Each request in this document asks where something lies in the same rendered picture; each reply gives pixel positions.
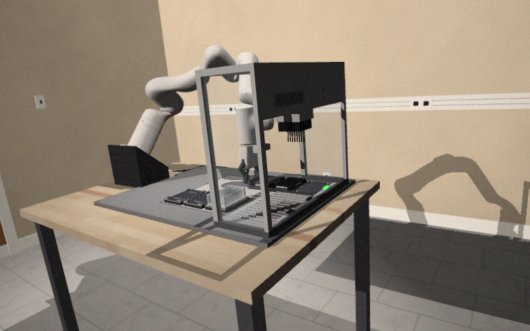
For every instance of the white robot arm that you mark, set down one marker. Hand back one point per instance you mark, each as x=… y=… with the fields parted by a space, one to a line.
x=163 y=91

